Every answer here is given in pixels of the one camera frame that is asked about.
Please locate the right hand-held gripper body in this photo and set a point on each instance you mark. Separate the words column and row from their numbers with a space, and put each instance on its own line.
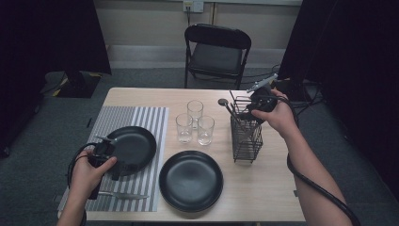
column 263, row 100

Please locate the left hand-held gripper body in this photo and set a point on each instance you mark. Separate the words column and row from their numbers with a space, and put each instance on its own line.
column 103, row 149

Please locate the metal table knife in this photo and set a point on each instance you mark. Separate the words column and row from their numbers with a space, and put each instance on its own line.
column 125, row 196

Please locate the black round plate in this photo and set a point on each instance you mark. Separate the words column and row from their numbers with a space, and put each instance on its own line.
column 138, row 146
column 191, row 182

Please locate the clear drinking glass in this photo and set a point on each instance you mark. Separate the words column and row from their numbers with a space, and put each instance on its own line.
column 184, row 128
column 206, row 132
column 195, row 108

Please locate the person's right hand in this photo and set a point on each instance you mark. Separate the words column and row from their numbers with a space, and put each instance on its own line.
column 279, row 119

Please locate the person's left hand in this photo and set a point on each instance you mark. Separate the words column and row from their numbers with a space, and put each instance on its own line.
column 87, row 175

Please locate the metal spoon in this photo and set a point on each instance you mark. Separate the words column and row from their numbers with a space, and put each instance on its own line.
column 223, row 101

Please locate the black stand base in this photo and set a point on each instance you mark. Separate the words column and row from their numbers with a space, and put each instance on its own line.
column 298, row 91
column 78, row 86

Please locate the grey striped placemat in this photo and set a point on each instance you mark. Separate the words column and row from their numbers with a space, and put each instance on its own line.
column 125, row 116

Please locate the grey tape strip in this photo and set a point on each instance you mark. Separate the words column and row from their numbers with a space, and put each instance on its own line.
column 58, row 198
column 295, row 193

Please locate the black folding chair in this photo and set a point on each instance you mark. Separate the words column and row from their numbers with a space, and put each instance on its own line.
column 216, row 58

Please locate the dark curtain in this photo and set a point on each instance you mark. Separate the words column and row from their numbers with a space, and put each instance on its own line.
column 360, row 62
column 47, row 37

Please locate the white wall socket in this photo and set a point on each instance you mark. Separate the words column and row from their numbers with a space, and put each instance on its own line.
column 197, row 6

